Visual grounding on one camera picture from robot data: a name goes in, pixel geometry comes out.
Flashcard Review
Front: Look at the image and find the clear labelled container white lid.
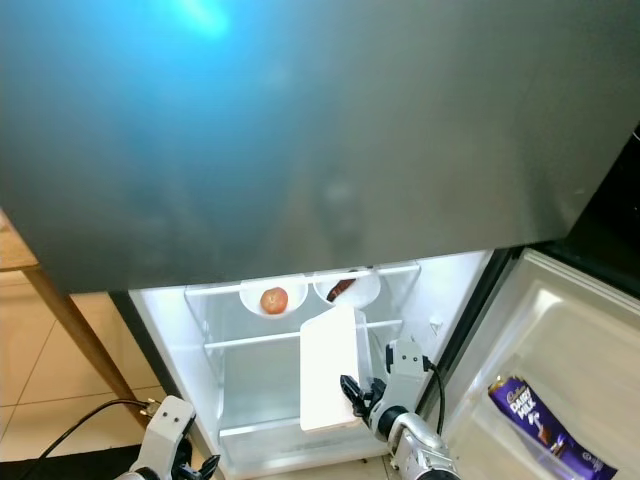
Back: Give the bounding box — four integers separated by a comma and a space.
298, 305, 371, 433

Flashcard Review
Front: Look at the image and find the stainless fridge compartment door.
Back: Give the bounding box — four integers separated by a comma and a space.
440, 248, 640, 480

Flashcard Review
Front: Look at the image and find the clear fridge shelf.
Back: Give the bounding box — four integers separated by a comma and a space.
202, 318, 406, 351

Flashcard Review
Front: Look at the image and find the stainless fridge freezer door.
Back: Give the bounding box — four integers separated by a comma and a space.
0, 0, 640, 296

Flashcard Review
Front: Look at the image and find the white plate under brown snack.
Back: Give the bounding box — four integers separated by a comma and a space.
312, 268, 383, 306

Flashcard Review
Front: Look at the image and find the brown snack piece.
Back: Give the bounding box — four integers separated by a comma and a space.
326, 270, 361, 301

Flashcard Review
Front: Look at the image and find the red apple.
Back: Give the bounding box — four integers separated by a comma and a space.
260, 287, 290, 316

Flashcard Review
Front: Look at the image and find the black floor mat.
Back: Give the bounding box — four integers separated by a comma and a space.
0, 445, 151, 480

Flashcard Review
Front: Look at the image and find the white plate under apple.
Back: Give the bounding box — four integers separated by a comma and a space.
238, 276, 309, 317

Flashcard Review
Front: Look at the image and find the purple chocolate bar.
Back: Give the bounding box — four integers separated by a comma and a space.
488, 375, 619, 480

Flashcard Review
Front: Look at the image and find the wooden table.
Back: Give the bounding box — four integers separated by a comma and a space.
0, 208, 151, 429

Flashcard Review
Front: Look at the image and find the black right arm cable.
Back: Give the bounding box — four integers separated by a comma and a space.
422, 358, 446, 436

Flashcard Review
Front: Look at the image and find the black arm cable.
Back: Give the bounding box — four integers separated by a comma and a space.
60, 400, 161, 471
422, 358, 446, 436

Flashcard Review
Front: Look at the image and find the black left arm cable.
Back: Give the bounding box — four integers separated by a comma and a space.
60, 400, 161, 471

